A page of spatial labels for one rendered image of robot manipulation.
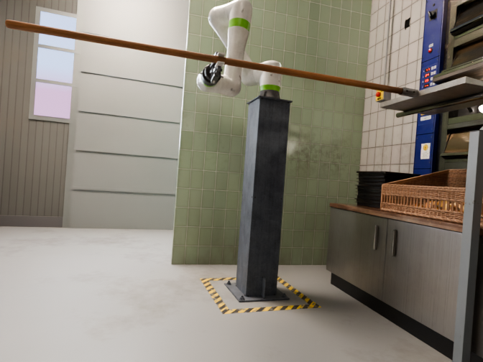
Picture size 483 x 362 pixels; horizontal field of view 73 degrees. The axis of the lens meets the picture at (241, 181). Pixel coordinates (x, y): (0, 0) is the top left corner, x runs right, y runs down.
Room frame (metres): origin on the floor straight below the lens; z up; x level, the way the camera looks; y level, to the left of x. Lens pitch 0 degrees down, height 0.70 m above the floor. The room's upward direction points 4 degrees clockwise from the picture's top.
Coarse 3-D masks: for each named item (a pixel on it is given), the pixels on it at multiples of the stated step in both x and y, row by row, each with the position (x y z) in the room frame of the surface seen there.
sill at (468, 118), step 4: (460, 116) 2.01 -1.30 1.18; (464, 116) 1.98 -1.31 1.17; (468, 116) 1.96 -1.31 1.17; (472, 116) 1.93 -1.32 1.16; (476, 116) 1.91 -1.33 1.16; (480, 116) 1.88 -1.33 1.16; (448, 120) 2.09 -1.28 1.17; (452, 120) 2.06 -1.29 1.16; (456, 120) 2.03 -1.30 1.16; (460, 120) 2.01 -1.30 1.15; (464, 120) 1.98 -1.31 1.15; (468, 120) 1.95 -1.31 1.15; (472, 120) 1.93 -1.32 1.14; (448, 124) 2.08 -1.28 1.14
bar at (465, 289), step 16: (464, 96) 1.57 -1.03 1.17; (480, 96) 1.49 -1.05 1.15; (400, 112) 1.98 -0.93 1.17; (416, 112) 1.86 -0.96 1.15; (480, 144) 1.25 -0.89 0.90; (480, 160) 1.25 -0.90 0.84; (480, 176) 1.25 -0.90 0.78; (480, 192) 1.25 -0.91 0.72; (464, 208) 1.28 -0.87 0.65; (480, 208) 1.25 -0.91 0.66; (464, 224) 1.27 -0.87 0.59; (464, 240) 1.27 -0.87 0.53; (464, 256) 1.26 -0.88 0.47; (464, 272) 1.26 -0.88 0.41; (464, 288) 1.25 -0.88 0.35; (464, 304) 1.25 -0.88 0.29; (464, 320) 1.24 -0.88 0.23; (464, 336) 1.24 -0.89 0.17; (464, 352) 1.25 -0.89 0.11
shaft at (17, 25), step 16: (48, 32) 1.23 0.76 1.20; (64, 32) 1.24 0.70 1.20; (80, 32) 1.26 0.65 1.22; (128, 48) 1.31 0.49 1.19; (144, 48) 1.31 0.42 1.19; (160, 48) 1.33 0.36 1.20; (224, 64) 1.41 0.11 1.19; (240, 64) 1.41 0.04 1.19; (256, 64) 1.43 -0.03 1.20; (336, 80) 1.53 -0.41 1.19; (352, 80) 1.55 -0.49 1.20
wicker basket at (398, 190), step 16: (432, 176) 1.99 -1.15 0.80; (448, 176) 2.01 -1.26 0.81; (464, 176) 1.90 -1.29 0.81; (384, 192) 1.89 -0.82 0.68; (400, 192) 1.93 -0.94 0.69; (416, 192) 1.66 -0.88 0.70; (432, 192) 1.56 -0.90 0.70; (448, 192) 1.47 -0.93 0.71; (464, 192) 1.40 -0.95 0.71; (384, 208) 1.88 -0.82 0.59; (400, 208) 1.75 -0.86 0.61; (416, 208) 1.65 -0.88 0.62; (432, 208) 1.55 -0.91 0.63; (448, 208) 1.47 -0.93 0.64
